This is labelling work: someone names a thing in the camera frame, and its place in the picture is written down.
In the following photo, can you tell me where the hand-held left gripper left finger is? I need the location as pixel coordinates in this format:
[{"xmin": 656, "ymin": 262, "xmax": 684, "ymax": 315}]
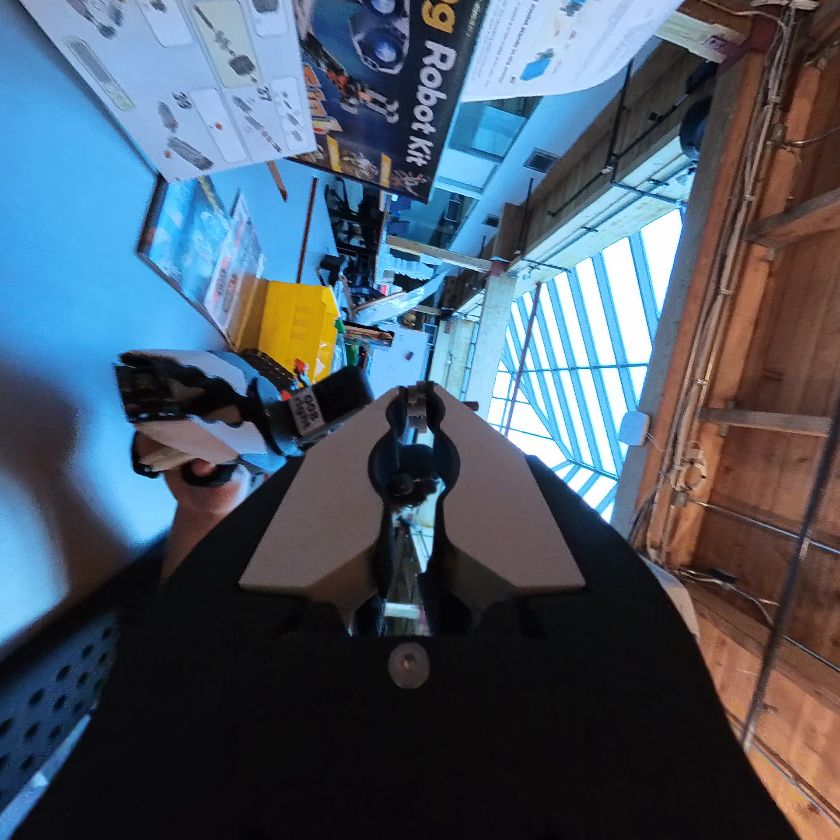
[{"xmin": 239, "ymin": 387, "xmax": 401, "ymax": 624}]

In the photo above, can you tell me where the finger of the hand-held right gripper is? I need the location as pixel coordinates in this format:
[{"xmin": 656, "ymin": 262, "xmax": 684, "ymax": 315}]
[
  {"xmin": 134, "ymin": 416, "xmax": 277, "ymax": 466},
  {"xmin": 125, "ymin": 350, "xmax": 265, "ymax": 396}
]

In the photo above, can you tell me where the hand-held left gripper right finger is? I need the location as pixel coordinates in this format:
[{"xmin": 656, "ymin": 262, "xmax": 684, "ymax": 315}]
[{"xmin": 427, "ymin": 384, "xmax": 586, "ymax": 618}]

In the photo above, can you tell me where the black toy block part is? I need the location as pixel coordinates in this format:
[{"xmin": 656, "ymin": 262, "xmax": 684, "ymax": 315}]
[{"xmin": 115, "ymin": 357, "xmax": 227, "ymax": 421}]

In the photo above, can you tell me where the black toy gear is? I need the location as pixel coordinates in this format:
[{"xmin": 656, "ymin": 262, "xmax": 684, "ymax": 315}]
[{"xmin": 384, "ymin": 445, "xmax": 442, "ymax": 508}]

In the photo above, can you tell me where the person's right hand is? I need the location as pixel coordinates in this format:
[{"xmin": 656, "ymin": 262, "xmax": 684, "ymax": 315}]
[{"xmin": 161, "ymin": 456, "xmax": 257, "ymax": 521}]

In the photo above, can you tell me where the black toy track assembly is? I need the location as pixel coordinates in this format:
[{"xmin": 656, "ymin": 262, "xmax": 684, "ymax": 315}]
[{"xmin": 239, "ymin": 350, "xmax": 309, "ymax": 395}]

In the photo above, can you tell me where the yellow plastic bin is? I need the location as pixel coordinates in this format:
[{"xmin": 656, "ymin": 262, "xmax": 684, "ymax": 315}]
[{"xmin": 226, "ymin": 276, "xmax": 342, "ymax": 385}]

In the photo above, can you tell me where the colourful flat kit box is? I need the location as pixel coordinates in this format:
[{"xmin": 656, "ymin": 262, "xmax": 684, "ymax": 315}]
[{"xmin": 136, "ymin": 176, "xmax": 266, "ymax": 332}]

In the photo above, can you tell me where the white hanging banner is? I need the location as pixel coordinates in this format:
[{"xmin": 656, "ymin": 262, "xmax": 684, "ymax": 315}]
[{"xmin": 354, "ymin": 266, "xmax": 454, "ymax": 327}]

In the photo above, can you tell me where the red metal rod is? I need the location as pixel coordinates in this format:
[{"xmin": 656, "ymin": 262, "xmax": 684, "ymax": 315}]
[{"xmin": 504, "ymin": 282, "xmax": 542, "ymax": 437}]

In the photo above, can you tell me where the skylight window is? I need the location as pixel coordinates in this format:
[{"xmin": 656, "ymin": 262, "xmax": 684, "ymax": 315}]
[{"xmin": 489, "ymin": 209, "xmax": 683, "ymax": 519}]

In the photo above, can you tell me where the thin metal conduit rod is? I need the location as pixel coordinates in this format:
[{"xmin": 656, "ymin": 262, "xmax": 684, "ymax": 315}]
[{"xmin": 686, "ymin": 499, "xmax": 840, "ymax": 555}]

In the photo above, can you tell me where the black ceiling pipe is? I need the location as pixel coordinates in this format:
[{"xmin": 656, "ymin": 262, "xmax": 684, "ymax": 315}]
[{"xmin": 742, "ymin": 394, "xmax": 840, "ymax": 752}]

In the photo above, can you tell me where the white instruction sheet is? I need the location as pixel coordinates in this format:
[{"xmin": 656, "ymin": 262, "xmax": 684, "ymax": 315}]
[{"xmin": 20, "ymin": 0, "xmax": 319, "ymax": 183}]

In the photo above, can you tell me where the black perforated panel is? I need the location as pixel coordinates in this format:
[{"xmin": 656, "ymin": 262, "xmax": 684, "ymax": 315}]
[{"xmin": 0, "ymin": 610, "xmax": 122, "ymax": 808}]

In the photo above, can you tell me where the dark robot kit box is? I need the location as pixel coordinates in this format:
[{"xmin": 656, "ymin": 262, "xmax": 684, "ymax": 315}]
[{"xmin": 289, "ymin": 0, "xmax": 490, "ymax": 204}]

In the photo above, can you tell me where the white folded paper sheet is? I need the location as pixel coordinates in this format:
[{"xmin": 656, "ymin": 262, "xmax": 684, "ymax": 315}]
[{"xmin": 459, "ymin": 0, "xmax": 683, "ymax": 102}]

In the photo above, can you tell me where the black dome lamp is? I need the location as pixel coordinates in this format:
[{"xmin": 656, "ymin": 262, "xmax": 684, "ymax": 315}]
[{"xmin": 679, "ymin": 98, "xmax": 713, "ymax": 161}]

